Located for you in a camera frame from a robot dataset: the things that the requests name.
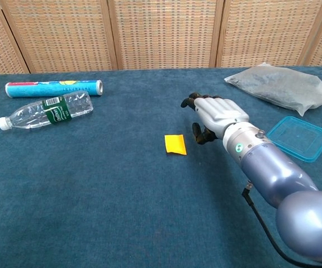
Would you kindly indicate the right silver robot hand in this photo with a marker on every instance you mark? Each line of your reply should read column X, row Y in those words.
column 219, row 114

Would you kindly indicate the yellow sticky note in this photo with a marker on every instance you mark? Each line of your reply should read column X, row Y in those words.
column 175, row 144

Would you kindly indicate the right purple robot arm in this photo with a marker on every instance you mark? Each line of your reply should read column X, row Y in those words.
column 275, row 170

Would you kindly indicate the grey granule filled bag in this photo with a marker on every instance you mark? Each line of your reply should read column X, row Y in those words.
column 281, row 86

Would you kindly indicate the blue translucent container lid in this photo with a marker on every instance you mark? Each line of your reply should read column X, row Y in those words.
column 303, row 138

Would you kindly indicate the blue velvet tablecloth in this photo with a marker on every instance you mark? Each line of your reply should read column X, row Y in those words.
column 94, row 195

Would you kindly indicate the blue printed wrap roll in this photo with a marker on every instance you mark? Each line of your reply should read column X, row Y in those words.
column 38, row 89

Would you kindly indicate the clear plastic water bottle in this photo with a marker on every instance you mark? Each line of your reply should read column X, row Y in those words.
column 29, row 114

